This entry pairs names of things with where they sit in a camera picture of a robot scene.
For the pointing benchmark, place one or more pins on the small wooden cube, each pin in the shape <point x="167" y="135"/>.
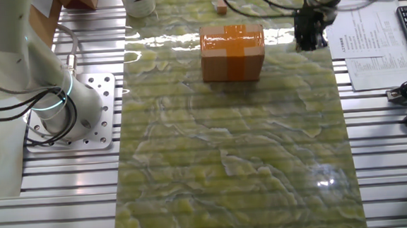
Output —
<point x="221" y="7"/>

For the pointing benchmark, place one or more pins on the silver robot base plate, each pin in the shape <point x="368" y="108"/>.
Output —
<point x="100" y="109"/>

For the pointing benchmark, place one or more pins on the green marble pattern mat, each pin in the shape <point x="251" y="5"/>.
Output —
<point x="227" y="162"/>

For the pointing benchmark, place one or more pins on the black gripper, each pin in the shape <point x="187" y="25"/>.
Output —
<point x="309" y="21"/>

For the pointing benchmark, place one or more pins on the large brown cardboard box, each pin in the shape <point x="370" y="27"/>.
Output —
<point x="44" y="28"/>

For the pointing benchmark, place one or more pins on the white Flexiv robot arm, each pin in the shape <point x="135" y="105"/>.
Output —
<point x="2" y="62"/>

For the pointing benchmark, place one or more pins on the small printed paper sheet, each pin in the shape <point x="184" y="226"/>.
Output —
<point x="378" y="73"/>

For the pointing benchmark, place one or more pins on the large printed paper sheet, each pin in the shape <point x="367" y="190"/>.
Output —
<point x="365" y="37"/>

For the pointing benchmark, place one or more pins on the white paper label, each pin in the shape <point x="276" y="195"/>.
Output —
<point x="42" y="3"/>

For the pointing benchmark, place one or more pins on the white cylindrical can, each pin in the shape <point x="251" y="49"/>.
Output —
<point x="136" y="5"/>

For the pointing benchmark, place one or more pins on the cardboard box with orange tape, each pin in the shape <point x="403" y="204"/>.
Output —
<point x="232" y="55"/>

